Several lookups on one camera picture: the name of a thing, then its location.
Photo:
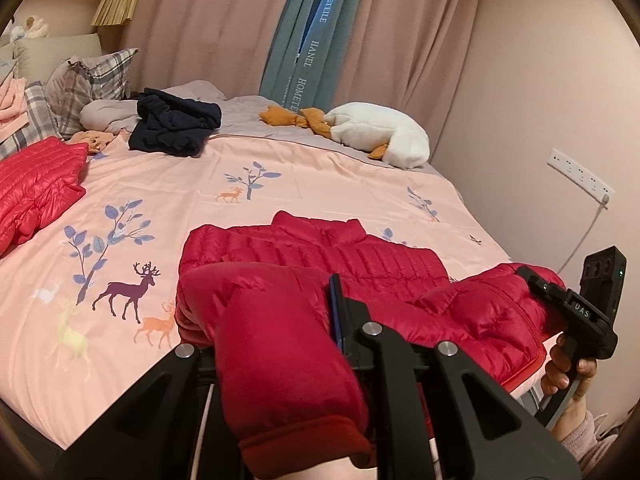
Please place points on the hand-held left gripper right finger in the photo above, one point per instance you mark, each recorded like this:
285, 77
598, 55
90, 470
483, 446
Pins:
334, 305

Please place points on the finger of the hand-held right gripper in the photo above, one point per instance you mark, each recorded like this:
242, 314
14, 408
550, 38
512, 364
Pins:
530, 277

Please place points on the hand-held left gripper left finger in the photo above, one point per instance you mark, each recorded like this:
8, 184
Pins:
190, 360

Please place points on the red down jacket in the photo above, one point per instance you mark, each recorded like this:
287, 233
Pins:
280, 360
35, 185

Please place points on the person's right forearm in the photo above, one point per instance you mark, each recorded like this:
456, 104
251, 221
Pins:
580, 435

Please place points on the pink clothes pile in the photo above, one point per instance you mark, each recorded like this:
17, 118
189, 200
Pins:
10, 100

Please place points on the person's right hand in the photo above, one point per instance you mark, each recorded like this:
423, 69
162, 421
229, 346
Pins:
557, 365

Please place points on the pink deer-print duvet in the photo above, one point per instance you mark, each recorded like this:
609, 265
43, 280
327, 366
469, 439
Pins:
175, 185

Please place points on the white goose plush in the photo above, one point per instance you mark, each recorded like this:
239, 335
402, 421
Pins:
380, 132

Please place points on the grey bed sheet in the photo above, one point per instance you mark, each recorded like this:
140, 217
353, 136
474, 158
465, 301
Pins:
240, 115

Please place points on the folded red down jacket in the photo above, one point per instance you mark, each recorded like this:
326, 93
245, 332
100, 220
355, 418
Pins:
35, 185

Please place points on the navy garment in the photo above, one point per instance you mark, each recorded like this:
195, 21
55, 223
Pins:
170, 120

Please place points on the small orange plush doll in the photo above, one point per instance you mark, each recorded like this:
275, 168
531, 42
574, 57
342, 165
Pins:
92, 137

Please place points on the blue curtain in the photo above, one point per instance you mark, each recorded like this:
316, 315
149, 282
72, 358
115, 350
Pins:
305, 60

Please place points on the grey cloth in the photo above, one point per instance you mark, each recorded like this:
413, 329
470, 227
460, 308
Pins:
105, 112

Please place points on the pink curtain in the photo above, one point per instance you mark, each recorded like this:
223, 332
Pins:
400, 35
200, 25

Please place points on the plaid pillow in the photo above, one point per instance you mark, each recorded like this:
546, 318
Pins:
85, 82
30, 115

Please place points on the beige pillow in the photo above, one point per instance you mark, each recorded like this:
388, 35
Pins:
65, 50

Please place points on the beige plush toy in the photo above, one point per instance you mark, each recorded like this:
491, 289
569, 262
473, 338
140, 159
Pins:
32, 27

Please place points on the white wall socket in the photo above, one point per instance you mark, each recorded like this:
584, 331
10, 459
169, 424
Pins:
575, 170

